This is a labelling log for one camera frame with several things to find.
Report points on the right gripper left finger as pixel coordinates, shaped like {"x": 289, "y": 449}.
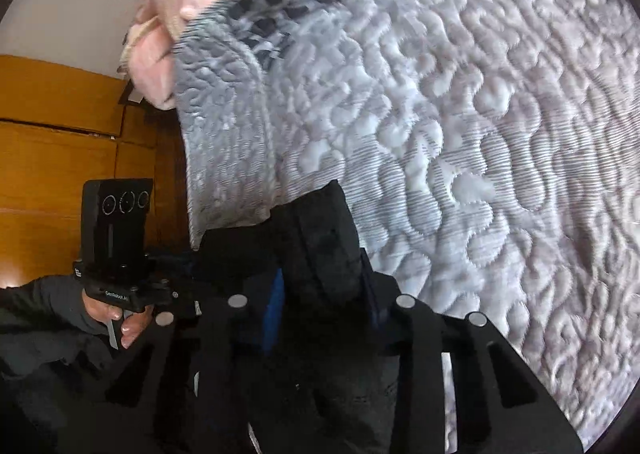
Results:
{"x": 216, "y": 387}

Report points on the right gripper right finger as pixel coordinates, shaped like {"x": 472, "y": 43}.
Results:
{"x": 501, "y": 406}

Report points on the black pants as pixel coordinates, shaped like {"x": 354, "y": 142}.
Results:
{"x": 306, "y": 356}

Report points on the person left forearm black sleeve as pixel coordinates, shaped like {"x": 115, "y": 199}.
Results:
{"x": 54, "y": 352}

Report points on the person left hand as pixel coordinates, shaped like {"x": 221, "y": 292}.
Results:
{"x": 115, "y": 321}

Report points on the wooden wardrobe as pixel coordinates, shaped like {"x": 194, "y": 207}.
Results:
{"x": 61, "y": 127}

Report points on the grey quilted bedspread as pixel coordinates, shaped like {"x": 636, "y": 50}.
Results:
{"x": 488, "y": 150}

